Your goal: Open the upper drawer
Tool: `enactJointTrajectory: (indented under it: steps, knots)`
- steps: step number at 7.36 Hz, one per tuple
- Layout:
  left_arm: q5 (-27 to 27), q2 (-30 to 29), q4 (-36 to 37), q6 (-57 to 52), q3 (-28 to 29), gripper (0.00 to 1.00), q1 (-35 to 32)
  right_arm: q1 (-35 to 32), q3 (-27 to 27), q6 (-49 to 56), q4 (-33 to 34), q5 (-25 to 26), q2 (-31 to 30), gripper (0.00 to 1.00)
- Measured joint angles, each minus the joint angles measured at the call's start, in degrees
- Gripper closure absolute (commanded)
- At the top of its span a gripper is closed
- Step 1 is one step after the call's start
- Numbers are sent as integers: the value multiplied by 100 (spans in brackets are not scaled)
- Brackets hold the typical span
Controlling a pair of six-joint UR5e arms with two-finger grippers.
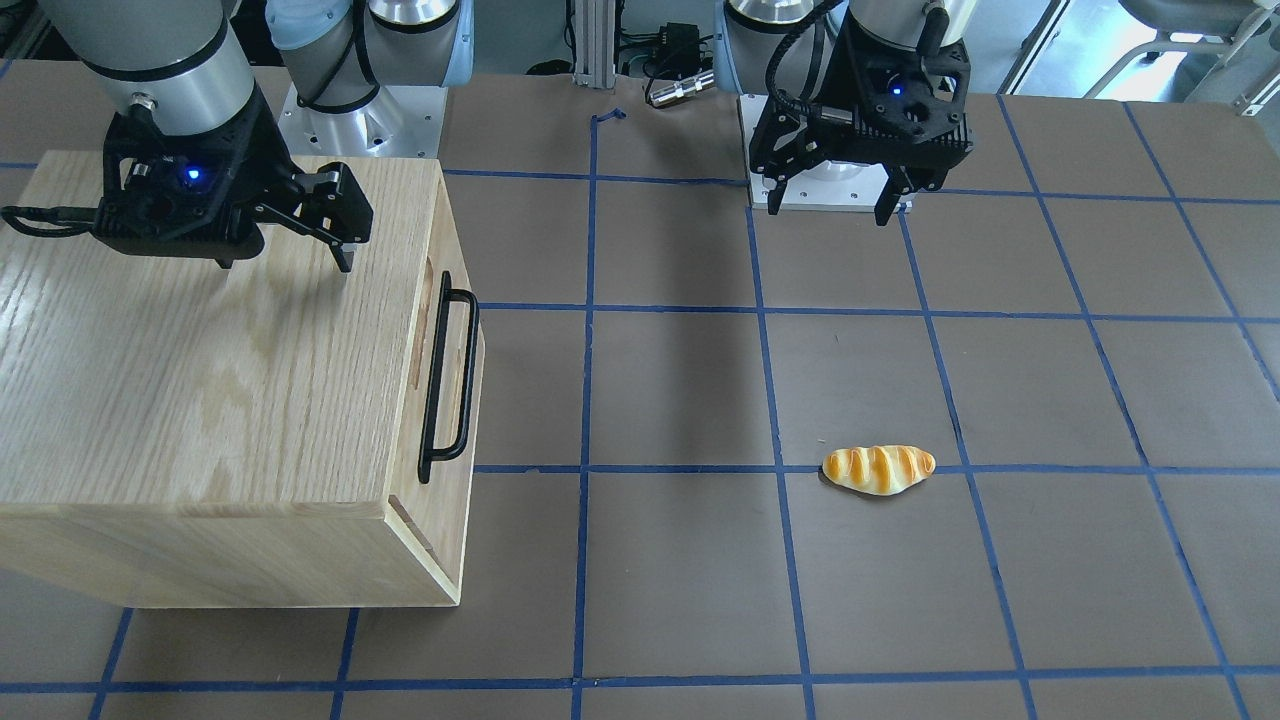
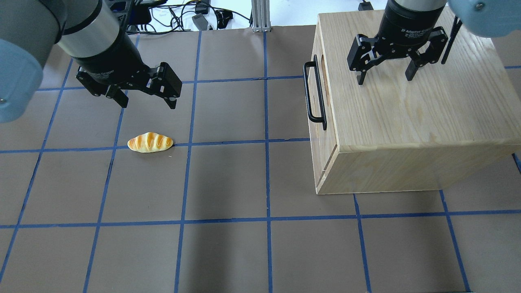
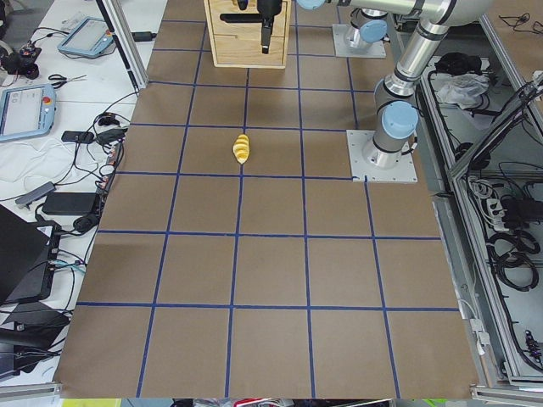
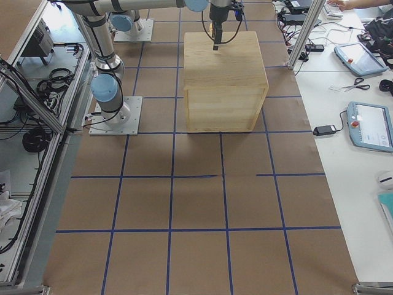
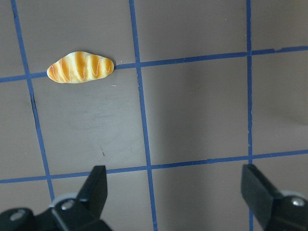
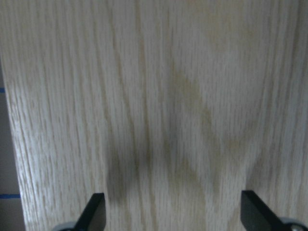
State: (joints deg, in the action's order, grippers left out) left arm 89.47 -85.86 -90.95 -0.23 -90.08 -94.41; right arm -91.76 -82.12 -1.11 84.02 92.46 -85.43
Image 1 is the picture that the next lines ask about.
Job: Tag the light wooden drawer cabinet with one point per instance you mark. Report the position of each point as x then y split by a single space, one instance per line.
176 436

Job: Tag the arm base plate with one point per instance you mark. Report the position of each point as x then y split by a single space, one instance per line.
832 186
401 122

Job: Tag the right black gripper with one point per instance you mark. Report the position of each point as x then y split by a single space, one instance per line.
262 140

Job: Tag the toy bread roll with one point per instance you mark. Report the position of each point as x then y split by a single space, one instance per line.
881 470

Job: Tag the black power box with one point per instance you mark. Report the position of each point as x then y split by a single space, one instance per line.
678 45

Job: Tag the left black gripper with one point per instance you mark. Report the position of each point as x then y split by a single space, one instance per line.
826 82

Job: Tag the wooden drawer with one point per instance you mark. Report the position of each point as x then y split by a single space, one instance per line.
431 490

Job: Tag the aluminium frame post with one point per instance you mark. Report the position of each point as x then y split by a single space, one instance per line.
594 31

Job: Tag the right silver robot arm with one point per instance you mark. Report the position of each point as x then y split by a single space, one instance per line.
179 66

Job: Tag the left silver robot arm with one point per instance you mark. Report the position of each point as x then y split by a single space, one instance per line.
746 32

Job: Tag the silver cylindrical connector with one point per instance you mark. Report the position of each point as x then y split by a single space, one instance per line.
681 90

